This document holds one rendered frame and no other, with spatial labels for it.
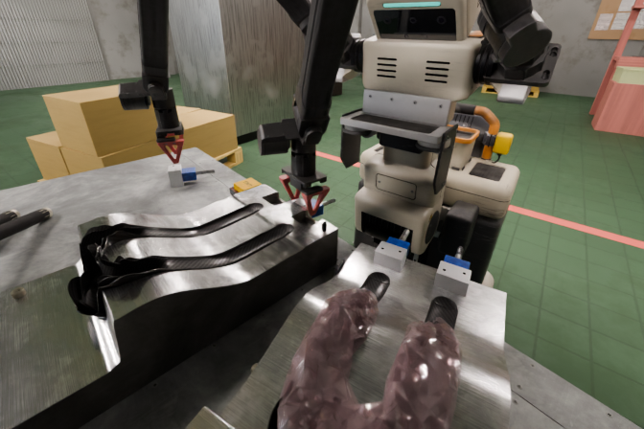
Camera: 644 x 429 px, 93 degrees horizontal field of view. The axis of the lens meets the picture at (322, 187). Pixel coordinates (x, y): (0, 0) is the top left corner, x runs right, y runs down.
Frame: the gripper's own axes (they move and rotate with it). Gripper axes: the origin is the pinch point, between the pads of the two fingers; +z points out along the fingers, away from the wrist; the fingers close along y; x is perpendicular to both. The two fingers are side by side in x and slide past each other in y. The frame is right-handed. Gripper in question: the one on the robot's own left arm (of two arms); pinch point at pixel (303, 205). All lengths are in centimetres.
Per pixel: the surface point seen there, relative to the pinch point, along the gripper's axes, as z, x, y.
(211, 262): -4.1, -27.0, 12.3
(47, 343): -1, -49, 12
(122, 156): 40, -25, -177
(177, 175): 1.3, -20.0, -37.9
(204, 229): -3.2, -24.4, 0.8
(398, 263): -2.9, -0.5, 30.1
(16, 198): 5, -59, -57
